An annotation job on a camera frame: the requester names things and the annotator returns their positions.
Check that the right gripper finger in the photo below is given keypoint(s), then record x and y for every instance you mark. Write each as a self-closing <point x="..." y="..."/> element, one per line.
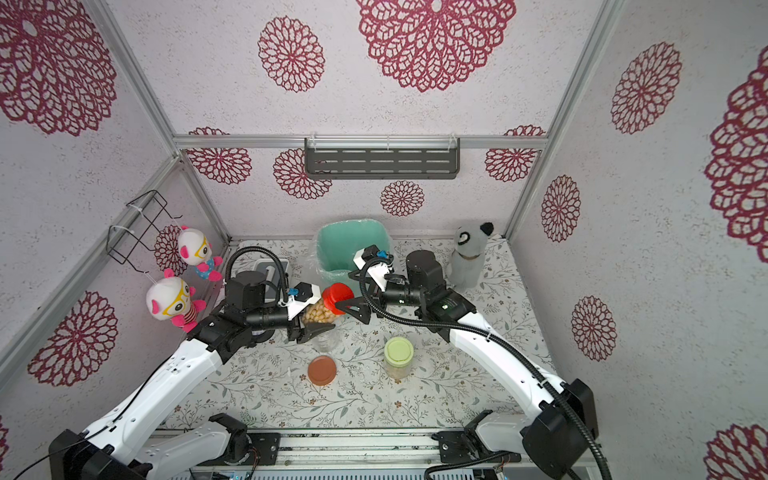
<point x="357" y="308"/>
<point x="371" y="288"/>

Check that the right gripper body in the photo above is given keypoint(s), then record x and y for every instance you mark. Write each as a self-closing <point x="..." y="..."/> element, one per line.
<point x="372" y="298"/>

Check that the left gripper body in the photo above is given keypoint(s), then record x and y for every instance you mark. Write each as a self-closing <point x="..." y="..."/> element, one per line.
<point x="295" y="327"/>

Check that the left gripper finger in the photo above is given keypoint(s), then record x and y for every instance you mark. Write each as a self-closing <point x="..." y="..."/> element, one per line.
<point x="311" y="331"/>
<point x="306" y="290"/>

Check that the red jar lid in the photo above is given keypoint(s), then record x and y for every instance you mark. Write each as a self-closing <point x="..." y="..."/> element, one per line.
<point x="337" y="292"/>

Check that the brown jar lid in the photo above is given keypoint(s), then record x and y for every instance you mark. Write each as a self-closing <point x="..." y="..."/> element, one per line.
<point x="322" y="370"/>

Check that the green lidded peanut jar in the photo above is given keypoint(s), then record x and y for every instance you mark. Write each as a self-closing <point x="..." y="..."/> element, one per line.
<point x="398" y="356"/>

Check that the red lidded peanut jar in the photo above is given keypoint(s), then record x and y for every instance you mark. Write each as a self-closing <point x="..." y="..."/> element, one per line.
<point x="321" y="312"/>

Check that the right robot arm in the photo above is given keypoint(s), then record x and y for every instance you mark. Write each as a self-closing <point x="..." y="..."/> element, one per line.
<point x="559" y="424"/>

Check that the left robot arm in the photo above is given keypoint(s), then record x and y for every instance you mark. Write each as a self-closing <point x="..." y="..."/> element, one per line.
<point x="114" y="446"/>

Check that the green trash bin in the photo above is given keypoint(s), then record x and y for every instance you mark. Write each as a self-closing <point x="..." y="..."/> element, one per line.
<point x="348" y="246"/>

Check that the grey plush dog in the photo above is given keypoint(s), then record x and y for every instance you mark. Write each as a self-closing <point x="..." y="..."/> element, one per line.
<point x="468" y="256"/>

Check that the upper pink white plush doll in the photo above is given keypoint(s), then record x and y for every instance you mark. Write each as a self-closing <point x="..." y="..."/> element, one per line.
<point x="196" y="251"/>

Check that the pink white plush doll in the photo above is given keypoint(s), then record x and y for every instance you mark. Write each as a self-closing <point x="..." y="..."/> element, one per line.
<point x="173" y="299"/>
<point x="196" y="251"/>

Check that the lower pink white plush doll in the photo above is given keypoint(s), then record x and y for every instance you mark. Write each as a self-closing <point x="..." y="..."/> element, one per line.
<point x="173" y="299"/>

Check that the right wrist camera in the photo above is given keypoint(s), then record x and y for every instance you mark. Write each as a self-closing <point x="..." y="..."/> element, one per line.
<point x="375" y="263"/>

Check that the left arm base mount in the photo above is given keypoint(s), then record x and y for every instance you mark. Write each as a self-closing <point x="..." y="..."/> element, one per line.
<point x="252" y="447"/>

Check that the grey wall shelf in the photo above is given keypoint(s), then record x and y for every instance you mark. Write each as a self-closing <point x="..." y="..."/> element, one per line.
<point x="382" y="160"/>

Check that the aluminium rail frame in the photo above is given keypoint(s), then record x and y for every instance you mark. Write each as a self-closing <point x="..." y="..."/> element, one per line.
<point x="301" y="449"/>

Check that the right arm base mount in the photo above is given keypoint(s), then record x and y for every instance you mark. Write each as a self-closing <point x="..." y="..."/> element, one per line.
<point x="474" y="447"/>

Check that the black wire basket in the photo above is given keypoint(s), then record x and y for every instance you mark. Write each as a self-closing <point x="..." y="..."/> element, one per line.
<point x="149" y="233"/>

